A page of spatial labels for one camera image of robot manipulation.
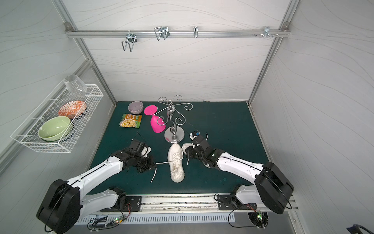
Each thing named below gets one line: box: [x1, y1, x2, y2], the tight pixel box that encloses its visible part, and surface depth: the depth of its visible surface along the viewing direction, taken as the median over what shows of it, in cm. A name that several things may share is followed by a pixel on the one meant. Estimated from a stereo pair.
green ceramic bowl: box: [37, 116, 74, 142], surface depth 62 cm
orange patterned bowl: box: [58, 100, 88, 118], surface depth 72 cm
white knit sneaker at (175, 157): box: [167, 143, 186, 183], surface depth 84 cm
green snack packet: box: [118, 113, 143, 129], surface depth 109 cm
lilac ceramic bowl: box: [128, 100, 144, 115], surface depth 113 cm
